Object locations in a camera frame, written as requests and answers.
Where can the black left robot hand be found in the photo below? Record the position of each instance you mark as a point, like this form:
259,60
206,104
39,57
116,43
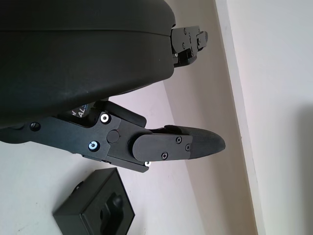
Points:
73,61

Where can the black open box base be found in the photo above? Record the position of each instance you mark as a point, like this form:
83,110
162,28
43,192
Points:
97,208

